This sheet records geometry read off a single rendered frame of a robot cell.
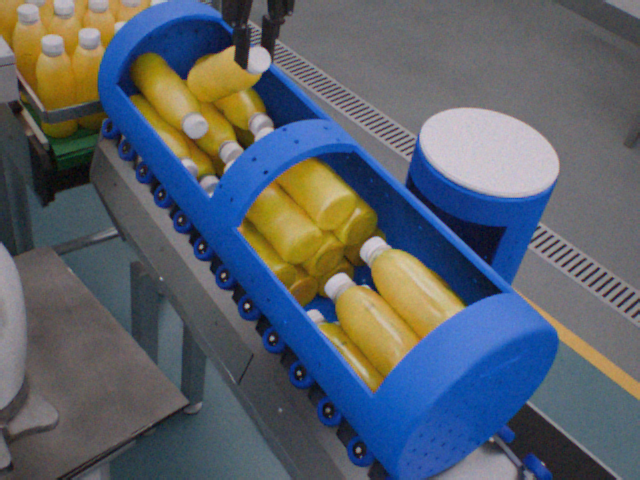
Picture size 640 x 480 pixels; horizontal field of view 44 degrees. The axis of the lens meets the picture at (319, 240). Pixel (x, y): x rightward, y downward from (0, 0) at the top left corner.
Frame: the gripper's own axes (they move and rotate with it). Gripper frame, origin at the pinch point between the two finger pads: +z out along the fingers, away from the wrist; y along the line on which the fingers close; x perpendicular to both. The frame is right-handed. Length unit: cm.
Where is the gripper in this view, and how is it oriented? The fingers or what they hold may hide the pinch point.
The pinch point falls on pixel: (255, 43)
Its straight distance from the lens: 126.7
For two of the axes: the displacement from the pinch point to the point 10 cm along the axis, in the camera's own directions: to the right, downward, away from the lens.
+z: -1.3, 7.2, 6.8
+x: -5.6, -6.2, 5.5
